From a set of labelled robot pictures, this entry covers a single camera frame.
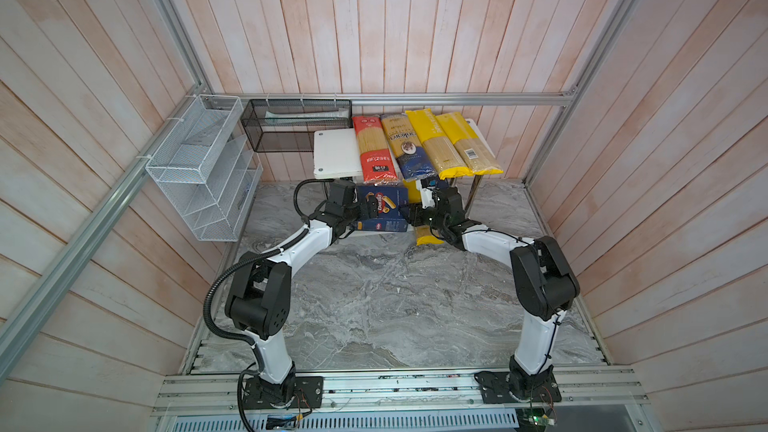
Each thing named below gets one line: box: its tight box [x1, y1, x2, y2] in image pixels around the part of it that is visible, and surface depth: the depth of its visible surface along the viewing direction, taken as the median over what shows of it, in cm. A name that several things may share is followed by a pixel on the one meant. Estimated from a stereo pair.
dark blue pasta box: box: [355, 185, 409, 233], surface depth 95 cm
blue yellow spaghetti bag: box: [380, 113, 436, 181], surface depth 80 cm
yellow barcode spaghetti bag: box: [435, 112, 504, 176], surface depth 80 cm
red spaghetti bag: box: [353, 116, 399, 185], surface depth 79 cm
